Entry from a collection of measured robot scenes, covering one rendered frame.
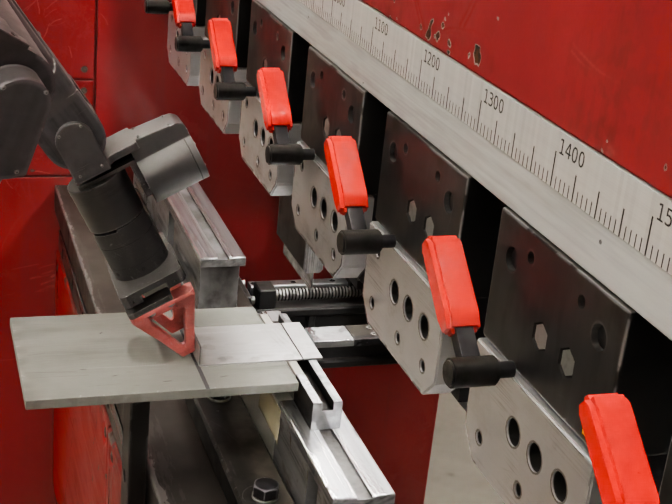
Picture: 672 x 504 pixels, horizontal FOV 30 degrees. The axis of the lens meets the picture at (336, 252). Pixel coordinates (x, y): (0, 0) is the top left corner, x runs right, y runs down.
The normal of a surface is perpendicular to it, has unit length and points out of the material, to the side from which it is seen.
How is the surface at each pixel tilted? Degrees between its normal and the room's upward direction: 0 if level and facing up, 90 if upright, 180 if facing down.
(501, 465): 90
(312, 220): 90
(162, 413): 0
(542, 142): 90
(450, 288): 39
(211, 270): 90
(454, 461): 0
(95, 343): 0
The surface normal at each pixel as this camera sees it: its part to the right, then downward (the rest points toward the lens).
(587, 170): -0.95, 0.03
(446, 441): 0.10, -0.92
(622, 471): 0.27, -0.48
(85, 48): 0.31, 0.38
